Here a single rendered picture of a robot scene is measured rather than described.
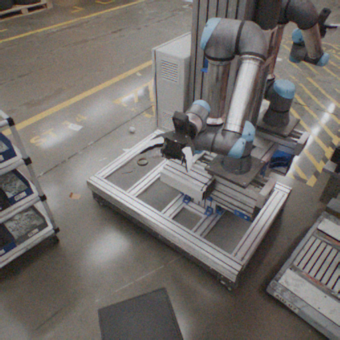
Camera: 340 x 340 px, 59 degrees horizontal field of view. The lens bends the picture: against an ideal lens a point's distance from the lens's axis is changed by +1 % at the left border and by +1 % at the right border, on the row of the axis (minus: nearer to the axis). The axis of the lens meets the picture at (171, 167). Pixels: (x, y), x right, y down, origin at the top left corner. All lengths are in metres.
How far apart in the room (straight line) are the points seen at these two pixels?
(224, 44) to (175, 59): 0.42
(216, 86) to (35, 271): 1.62
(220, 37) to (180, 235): 1.21
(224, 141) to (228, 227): 1.01
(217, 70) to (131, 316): 1.15
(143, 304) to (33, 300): 0.79
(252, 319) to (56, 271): 1.23
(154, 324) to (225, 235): 0.72
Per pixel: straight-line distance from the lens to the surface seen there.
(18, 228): 2.24
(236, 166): 1.41
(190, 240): 1.88
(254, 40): 1.15
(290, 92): 1.74
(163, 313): 1.55
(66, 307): 2.03
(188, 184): 1.48
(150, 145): 0.87
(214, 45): 1.18
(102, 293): 2.01
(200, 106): 1.05
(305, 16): 1.64
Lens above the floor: 1.77
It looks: 42 degrees down
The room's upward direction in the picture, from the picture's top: straight up
